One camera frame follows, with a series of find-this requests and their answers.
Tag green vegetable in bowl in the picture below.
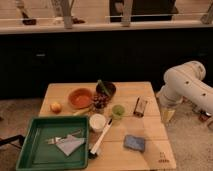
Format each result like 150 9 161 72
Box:
97 79 110 97

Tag bottles on floor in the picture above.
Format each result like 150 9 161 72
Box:
193 106 213 132

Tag red yellow apple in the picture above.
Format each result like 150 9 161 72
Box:
50 102 62 113

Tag grey folded cloth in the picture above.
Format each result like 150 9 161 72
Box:
56 135 85 156

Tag blue sponge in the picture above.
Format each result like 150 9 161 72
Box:
124 135 145 152

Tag green cup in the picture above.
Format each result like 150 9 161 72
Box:
111 105 125 120

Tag small brown box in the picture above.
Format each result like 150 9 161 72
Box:
133 97 147 117

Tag orange bowl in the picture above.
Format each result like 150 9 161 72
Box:
68 88 93 109

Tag white cup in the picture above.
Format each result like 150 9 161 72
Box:
89 114 106 132

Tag metal fork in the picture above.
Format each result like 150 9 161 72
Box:
45 129 82 144

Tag white handled brush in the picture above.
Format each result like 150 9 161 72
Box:
88 120 112 159

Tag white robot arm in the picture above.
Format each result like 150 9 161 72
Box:
157 61 213 123

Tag yellow banana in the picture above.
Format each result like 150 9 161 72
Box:
73 107 92 116

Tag dark bowl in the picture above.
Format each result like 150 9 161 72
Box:
96 81 116 99

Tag green plastic tray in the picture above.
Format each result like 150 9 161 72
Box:
16 116 89 171

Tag bunch of dark grapes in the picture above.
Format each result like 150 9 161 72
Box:
93 94 108 109

